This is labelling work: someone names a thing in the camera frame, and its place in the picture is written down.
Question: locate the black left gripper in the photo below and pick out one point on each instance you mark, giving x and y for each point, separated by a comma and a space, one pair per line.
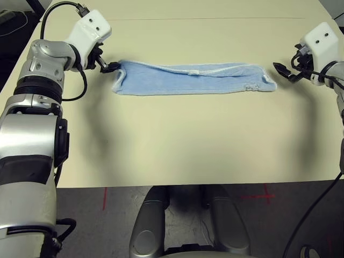
94, 60

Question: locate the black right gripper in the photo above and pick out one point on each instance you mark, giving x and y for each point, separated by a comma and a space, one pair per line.
303, 63

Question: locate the light blue terry towel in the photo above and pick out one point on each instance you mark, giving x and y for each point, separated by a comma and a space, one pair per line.
188, 83

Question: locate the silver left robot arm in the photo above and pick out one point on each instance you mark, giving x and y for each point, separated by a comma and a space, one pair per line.
45, 51

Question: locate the black-framed side table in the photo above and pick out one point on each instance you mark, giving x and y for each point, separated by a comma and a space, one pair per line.
37, 4

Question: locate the grey power strip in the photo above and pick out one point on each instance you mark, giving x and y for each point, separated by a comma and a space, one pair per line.
5, 15

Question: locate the grey robot left leg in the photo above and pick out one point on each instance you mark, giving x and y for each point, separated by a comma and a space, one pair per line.
149, 223

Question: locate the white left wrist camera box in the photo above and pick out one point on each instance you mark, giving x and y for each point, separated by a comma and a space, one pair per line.
91, 27

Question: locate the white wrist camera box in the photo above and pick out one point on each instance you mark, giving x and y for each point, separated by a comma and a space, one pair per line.
322, 45
91, 27

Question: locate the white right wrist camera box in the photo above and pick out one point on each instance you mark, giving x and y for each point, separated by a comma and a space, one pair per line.
322, 45

